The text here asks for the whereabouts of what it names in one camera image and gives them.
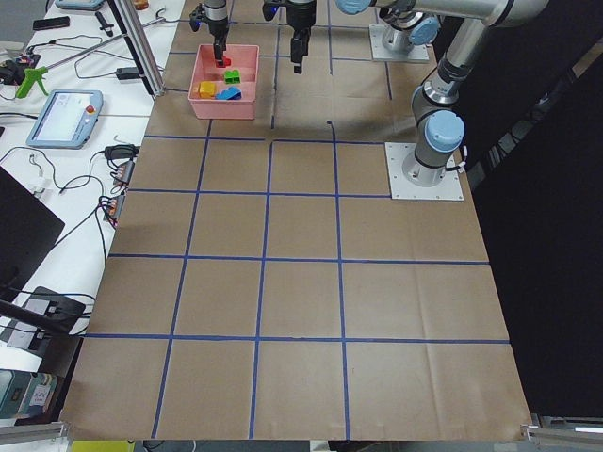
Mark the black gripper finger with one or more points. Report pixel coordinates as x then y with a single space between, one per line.
219 47
298 51

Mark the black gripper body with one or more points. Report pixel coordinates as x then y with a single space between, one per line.
300 19
218 26

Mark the red toy block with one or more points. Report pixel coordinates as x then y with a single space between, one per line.
224 62

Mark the green toy block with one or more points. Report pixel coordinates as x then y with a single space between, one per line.
232 77

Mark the yellow toy block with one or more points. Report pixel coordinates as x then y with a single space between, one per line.
205 90

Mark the blue toy block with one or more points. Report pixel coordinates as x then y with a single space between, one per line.
229 94

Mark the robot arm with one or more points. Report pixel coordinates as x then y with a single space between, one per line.
440 131
423 26

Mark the pink plastic box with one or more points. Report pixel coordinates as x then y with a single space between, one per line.
245 58

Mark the black power adapter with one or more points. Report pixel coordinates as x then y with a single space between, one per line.
127 73

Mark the grey usb hub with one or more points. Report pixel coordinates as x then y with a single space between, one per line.
123 174
112 208

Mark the black smartphone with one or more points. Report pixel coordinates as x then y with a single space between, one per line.
51 23

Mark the teach pendant tablet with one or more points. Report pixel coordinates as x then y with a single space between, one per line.
67 119

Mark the reacher grabber tool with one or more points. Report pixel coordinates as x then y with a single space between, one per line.
34 76

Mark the brown paper table cover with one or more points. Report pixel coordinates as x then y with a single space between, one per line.
263 284

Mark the black monitor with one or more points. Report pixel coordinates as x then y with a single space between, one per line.
29 230

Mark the black stand base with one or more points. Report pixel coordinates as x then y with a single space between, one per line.
61 310

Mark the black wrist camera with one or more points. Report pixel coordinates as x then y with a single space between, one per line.
270 9

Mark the aluminium frame post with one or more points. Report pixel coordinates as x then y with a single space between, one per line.
129 23

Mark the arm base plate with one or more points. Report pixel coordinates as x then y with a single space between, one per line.
377 47
411 181

